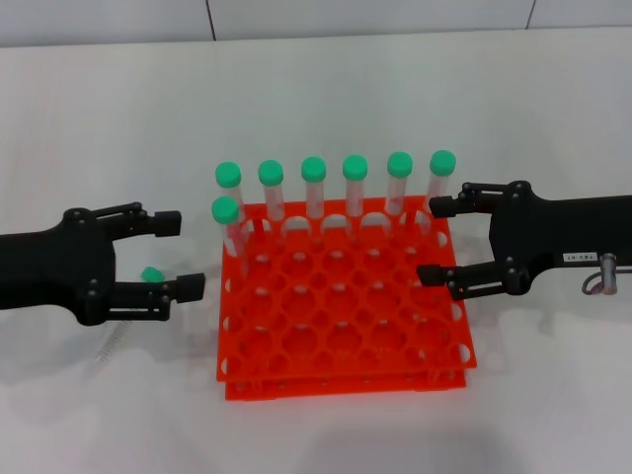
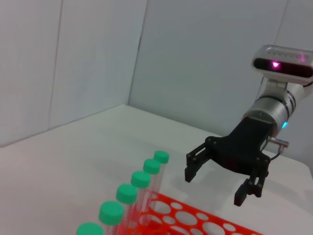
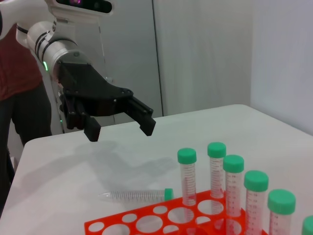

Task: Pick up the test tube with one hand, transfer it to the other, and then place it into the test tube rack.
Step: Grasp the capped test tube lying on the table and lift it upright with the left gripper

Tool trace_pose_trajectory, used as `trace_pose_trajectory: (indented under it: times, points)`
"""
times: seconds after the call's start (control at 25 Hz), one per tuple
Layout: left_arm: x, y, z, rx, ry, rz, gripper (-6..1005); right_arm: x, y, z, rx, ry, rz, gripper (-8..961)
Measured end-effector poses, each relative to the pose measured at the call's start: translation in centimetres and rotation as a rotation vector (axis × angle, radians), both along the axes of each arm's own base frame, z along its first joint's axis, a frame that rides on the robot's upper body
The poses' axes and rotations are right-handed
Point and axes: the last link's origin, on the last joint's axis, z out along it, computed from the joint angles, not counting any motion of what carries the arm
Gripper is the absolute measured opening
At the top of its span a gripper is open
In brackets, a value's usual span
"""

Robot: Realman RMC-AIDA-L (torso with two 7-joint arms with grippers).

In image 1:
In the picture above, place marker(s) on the orange test tube rack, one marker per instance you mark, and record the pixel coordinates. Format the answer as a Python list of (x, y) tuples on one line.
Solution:
[(276, 301)]

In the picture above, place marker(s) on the silver plug on right gripper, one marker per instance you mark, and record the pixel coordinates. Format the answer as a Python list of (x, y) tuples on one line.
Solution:
[(608, 274)]

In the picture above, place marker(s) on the green capped clear test tube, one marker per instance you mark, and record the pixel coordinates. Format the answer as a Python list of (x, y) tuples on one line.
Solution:
[(400, 164), (443, 163), (270, 173), (224, 210), (355, 168), (227, 175), (151, 274), (313, 169)]

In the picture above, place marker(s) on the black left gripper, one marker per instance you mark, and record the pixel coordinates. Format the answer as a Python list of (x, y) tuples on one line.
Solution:
[(54, 266)]

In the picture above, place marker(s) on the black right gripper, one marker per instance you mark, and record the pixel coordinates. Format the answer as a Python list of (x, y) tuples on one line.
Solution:
[(558, 232)]

